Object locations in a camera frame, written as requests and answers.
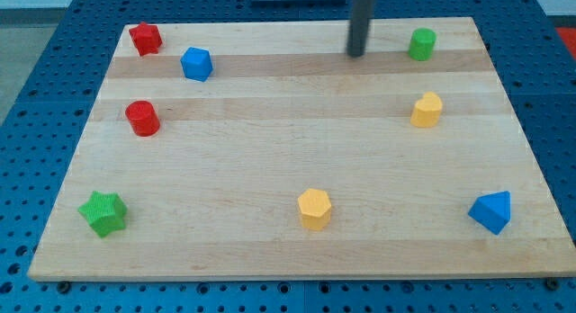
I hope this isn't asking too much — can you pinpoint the yellow heart block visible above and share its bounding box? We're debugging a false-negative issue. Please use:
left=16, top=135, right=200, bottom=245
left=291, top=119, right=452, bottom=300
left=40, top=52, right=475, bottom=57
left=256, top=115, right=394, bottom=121
left=410, top=92, right=444, bottom=128

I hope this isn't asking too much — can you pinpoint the wooden board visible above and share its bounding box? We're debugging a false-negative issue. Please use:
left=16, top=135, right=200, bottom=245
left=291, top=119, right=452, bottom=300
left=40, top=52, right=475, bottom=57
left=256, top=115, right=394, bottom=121
left=28, top=17, right=575, bottom=282

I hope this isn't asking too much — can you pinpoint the yellow hexagon block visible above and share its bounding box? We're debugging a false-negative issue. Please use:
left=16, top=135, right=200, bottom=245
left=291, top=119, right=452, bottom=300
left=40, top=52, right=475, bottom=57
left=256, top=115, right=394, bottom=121
left=297, top=188, right=332, bottom=231

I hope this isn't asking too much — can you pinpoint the blue cube block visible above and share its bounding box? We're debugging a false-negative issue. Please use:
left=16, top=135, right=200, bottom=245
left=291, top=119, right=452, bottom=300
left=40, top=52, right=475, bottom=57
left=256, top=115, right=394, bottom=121
left=180, top=47, right=213, bottom=82

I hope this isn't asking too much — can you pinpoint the red cylinder block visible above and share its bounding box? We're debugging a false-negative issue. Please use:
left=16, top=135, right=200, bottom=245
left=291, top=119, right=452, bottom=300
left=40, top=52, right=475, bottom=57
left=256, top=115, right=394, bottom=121
left=125, top=101, right=160, bottom=137

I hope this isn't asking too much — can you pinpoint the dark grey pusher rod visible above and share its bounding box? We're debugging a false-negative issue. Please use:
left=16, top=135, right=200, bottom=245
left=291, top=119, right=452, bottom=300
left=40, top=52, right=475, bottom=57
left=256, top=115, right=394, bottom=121
left=346, top=0, right=376, bottom=58

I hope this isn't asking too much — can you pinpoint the green cylinder block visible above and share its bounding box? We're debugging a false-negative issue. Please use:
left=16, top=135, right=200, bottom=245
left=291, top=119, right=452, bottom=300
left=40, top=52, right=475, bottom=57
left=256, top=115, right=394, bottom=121
left=408, top=28, right=437, bottom=61

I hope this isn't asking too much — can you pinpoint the red star block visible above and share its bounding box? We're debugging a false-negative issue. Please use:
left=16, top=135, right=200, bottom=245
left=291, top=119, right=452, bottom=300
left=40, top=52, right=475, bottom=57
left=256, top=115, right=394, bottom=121
left=129, top=22, right=163, bottom=57

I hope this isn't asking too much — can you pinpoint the green star block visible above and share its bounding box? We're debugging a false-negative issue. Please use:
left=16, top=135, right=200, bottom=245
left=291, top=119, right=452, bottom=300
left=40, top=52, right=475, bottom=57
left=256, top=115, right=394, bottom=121
left=77, top=191, right=128, bottom=238

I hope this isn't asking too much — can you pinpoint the blue triangle block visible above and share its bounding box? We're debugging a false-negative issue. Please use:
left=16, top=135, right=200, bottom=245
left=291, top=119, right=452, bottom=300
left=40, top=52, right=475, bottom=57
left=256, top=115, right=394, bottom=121
left=468, top=191, right=511, bottom=236

